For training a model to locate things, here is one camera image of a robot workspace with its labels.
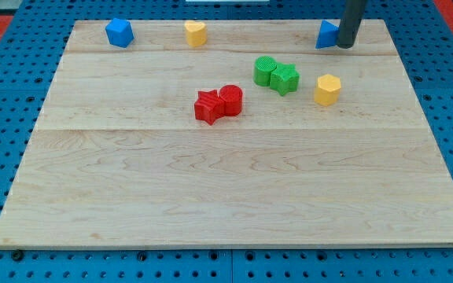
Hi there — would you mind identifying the yellow heart block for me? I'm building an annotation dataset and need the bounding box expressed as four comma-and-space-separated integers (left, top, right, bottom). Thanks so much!
184, 20, 208, 47

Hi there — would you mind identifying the red star block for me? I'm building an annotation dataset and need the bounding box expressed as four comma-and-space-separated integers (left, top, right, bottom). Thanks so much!
194, 90, 224, 125

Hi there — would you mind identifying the blue cube block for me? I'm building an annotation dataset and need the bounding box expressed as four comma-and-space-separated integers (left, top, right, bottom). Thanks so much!
105, 18, 134, 48

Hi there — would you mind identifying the red cylinder block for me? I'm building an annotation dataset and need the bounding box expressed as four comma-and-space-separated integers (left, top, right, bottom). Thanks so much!
219, 85, 243, 116

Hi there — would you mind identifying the light wooden board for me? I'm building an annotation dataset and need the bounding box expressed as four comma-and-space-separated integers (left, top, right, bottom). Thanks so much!
0, 20, 453, 250

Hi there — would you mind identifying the green star block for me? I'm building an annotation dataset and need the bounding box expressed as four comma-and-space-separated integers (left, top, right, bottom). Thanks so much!
269, 63, 300, 96

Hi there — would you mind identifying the yellow hexagon block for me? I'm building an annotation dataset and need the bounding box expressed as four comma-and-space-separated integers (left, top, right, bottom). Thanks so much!
314, 74, 341, 106

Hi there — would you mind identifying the blue triangle block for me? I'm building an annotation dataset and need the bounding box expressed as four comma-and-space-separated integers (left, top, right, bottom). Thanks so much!
315, 20, 339, 49

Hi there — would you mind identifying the green cylinder block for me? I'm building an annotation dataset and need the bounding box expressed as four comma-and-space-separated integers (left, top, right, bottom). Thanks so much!
253, 56, 277, 86

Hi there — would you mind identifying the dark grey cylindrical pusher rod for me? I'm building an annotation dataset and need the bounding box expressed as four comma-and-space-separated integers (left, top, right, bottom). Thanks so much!
336, 0, 367, 49

